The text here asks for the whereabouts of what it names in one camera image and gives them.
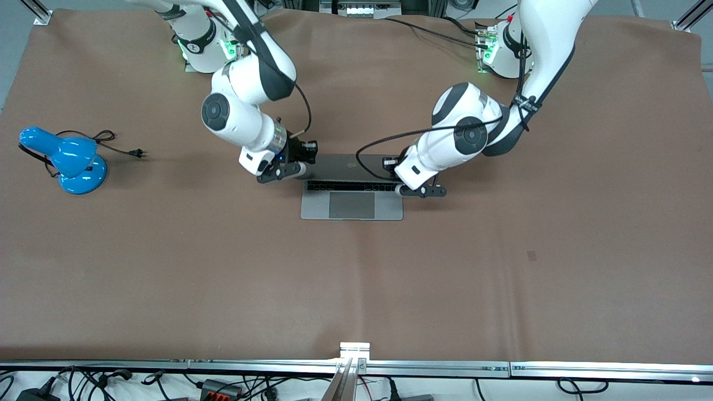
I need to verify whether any aluminium frame profile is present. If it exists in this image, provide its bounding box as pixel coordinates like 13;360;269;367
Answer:
19;0;54;26
671;0;713;33

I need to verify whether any black power adapter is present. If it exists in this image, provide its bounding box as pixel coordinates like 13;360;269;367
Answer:
16;387;62;401

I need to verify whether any black tangled floor cable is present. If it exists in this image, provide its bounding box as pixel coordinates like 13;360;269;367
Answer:
53;366;170;401

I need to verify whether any black lamp power cord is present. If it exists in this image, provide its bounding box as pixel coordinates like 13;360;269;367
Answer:
18;130;148;179

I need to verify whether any shiny metal bracket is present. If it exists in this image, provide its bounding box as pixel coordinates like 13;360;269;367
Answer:
339;341;371;360

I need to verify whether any long braided black cable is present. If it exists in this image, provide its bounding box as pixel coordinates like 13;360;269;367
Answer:
384;17;491;51

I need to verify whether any blue desk lamp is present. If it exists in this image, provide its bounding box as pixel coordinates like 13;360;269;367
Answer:
19;126;109;195

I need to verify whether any brown table mat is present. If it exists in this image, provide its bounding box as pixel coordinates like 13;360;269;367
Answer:
0;8;713;363

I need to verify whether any aluminium camera pole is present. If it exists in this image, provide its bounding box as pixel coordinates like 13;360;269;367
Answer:
320;358;358;401

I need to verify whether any black looped floor cable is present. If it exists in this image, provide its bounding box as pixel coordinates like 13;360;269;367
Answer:
557;378;609;397

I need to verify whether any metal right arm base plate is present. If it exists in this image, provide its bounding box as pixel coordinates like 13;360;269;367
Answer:
184;25;246;74

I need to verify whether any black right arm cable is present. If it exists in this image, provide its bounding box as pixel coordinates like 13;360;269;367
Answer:
209;0;313;140

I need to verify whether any aluminium table edge rail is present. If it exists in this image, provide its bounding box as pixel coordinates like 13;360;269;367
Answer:
0;359;713;383

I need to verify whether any black orange connector box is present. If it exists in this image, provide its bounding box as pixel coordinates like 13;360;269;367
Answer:
199;379;244;399

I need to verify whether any short thick black cable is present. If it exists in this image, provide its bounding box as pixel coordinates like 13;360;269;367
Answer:
442;16;481;36

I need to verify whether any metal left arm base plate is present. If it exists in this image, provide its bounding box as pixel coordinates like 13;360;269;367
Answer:
476;22;530;75

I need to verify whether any grey aluminium laptop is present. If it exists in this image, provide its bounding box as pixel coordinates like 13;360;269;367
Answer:
301;154;404;221

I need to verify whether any silver electronics box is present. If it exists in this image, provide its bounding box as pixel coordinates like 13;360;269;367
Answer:
319;0;402;21

